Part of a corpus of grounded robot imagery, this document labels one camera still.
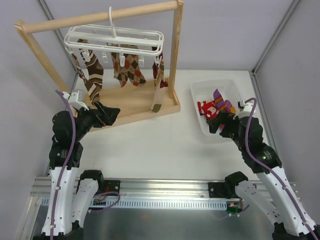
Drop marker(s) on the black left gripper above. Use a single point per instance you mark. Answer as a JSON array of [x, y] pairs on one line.
[[100, 116]]

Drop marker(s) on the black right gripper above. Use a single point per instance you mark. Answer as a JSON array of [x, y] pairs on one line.
[[222, 124]]

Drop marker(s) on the purple orange striped sock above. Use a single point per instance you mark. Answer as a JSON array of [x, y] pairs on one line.
[[221, 104]]

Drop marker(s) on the white plastic clip hanger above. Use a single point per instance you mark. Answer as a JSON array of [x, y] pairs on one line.
[[110, 39]]

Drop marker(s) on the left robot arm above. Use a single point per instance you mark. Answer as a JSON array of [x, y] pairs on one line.
[[70, 200]]

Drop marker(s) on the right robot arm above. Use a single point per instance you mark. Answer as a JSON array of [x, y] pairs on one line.
[[285, 212]]

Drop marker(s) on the wooden hanger rack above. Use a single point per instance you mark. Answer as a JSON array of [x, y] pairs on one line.
[[134, 102]]

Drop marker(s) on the red white sock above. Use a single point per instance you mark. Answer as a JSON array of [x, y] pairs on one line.
[[207, 109]]

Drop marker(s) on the white plastic basket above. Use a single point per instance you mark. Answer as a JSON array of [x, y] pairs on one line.
[[210, 97]]

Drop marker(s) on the brown striped sock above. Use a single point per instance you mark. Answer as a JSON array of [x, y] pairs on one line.
[[95, 75], [79, 69]]

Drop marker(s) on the argyle sock right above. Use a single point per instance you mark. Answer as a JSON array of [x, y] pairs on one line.
[[131, 71]]

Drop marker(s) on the beige patterned sock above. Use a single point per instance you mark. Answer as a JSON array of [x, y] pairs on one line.
[[160, 84]]

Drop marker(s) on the green circuit board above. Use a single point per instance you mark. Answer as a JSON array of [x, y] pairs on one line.
[[233, 209]]

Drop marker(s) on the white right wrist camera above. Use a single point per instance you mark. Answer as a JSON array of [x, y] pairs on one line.
[[245, 109]]

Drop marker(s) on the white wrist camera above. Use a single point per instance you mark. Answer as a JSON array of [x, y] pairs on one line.
[[76, 99], [245, 109]]

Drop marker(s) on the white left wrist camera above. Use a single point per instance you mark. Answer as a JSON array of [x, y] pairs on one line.
[[76, 99]]

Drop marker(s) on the aluminium mounting rail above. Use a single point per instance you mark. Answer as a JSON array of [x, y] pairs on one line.
[[155, 194]]

